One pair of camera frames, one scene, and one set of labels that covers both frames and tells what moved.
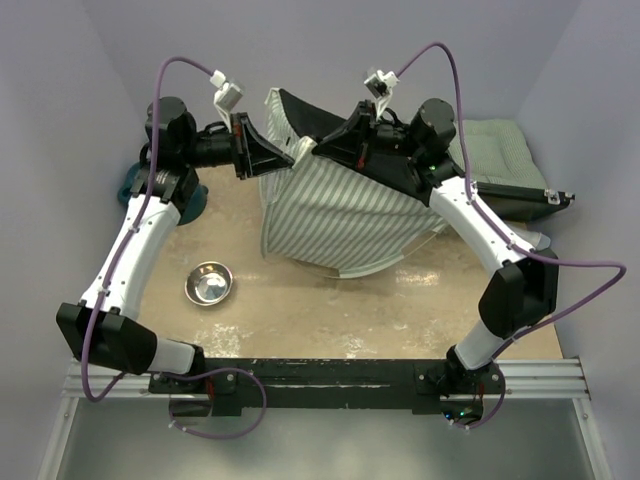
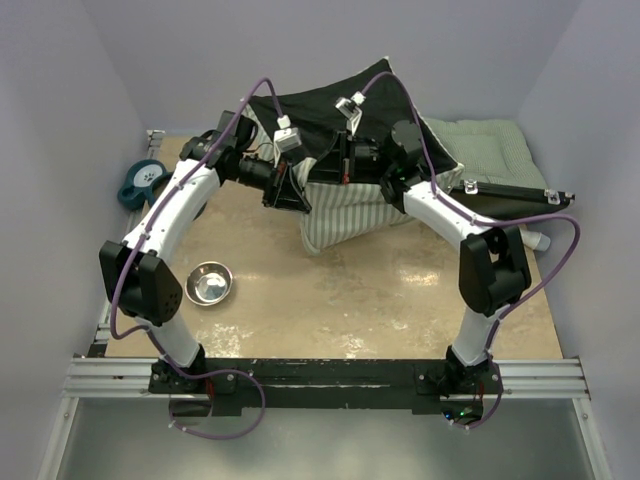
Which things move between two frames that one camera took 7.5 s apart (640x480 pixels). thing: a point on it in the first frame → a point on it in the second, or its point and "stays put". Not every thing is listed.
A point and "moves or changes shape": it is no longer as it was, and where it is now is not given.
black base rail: [235, 384] stays put
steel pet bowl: [208, 283] stays put
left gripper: [253, 154] → [288, 195]
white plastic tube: [537, 240] stays put
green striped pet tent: [323, 212] moves or changes shape
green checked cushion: [497, 152] stays put
